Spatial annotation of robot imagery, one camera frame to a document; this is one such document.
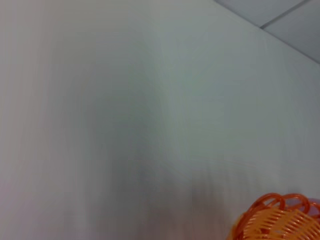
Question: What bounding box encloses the orange plastic woven basket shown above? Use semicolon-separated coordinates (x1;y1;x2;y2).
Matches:
226;192;320;240

